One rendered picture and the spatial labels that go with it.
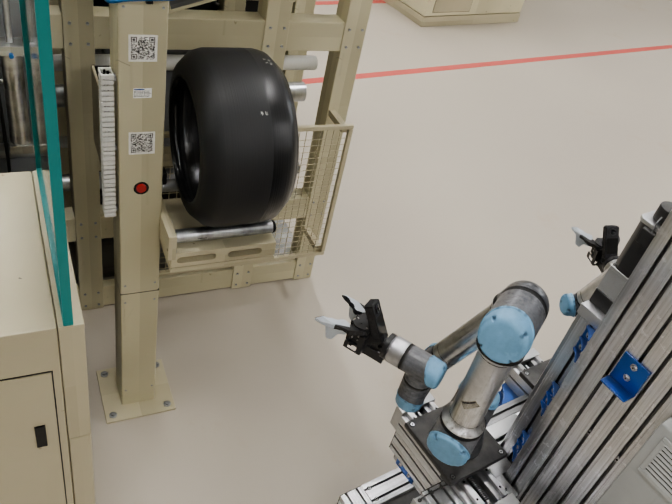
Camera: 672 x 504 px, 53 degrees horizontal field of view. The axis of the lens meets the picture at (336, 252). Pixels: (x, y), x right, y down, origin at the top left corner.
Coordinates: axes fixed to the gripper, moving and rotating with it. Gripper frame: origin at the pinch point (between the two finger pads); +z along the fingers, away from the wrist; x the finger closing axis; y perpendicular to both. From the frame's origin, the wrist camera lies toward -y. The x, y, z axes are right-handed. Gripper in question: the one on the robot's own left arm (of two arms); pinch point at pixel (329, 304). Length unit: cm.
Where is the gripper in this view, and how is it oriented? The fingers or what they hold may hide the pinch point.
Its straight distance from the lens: 181.1
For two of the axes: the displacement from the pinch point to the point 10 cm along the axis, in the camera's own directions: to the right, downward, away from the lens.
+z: -8.3, -4.6, 3.1
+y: -2.6, 8.2, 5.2
